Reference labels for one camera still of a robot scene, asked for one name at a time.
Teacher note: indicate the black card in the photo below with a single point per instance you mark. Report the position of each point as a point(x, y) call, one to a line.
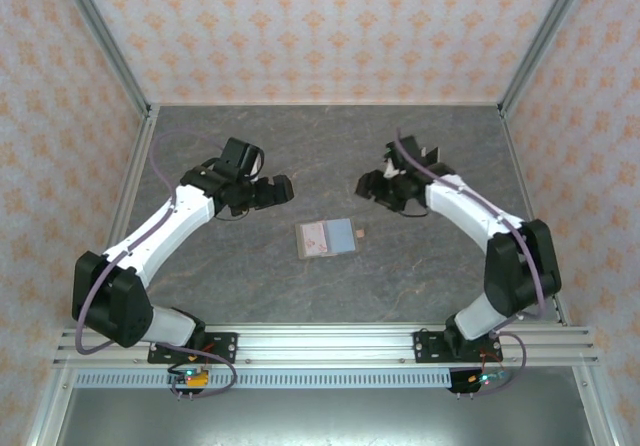
point(432, 156)

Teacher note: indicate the beige folding card holder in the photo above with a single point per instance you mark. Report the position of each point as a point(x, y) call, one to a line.
point(340, 236)

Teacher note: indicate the white card with pink print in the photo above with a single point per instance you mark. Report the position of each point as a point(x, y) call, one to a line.
point(314, 240)

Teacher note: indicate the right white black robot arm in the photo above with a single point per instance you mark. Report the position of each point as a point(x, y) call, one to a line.
point(465, 206)

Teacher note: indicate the thin aluminium edge strip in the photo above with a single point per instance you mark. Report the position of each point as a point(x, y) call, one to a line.
point(325, 102)

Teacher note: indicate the circuit board with yellow connector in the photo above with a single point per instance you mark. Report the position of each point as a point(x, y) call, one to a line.
point(197, 378)

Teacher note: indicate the circuit board with green light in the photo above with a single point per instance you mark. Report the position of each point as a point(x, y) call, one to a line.
point(487, 378)

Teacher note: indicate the grey metal sheet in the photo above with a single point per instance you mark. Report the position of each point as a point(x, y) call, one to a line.
point(325, 416)

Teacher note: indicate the aluminium side rail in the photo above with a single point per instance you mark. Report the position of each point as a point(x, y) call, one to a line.
point(130, 188)
point(527, 191)

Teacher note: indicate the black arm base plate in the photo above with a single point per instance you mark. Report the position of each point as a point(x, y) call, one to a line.
point(425, 346)
point(225, 346)

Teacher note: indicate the long aluminium profile rail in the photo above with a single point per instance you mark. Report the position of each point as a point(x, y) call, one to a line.
point(325, 346)

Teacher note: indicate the aluminium frame post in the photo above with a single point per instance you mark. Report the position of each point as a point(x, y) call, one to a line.
point(541, 41)
point(108, 41)

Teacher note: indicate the aluminium frame leg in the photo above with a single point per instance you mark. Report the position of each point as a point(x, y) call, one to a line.
point(595, 411)
point(50, 411)

